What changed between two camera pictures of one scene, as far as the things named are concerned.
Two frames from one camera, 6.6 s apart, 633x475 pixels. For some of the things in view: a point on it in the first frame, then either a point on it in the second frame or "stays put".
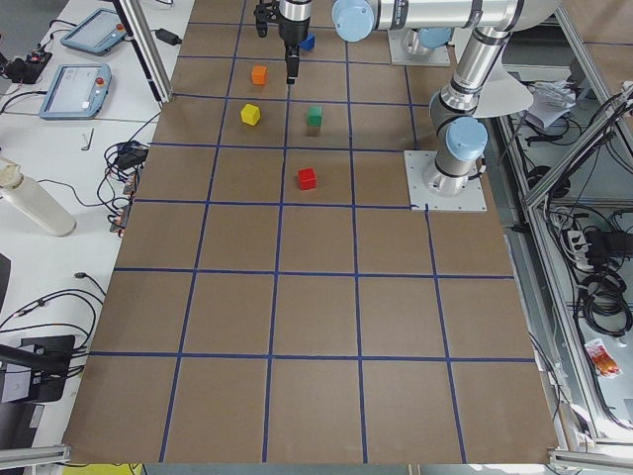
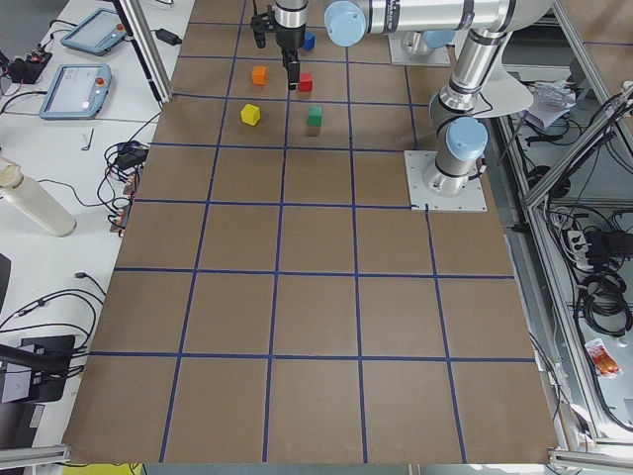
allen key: (87, 147) stays put
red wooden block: (308, 178) to (306, 83)
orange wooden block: (259, 72) stays put
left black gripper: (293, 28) stays put
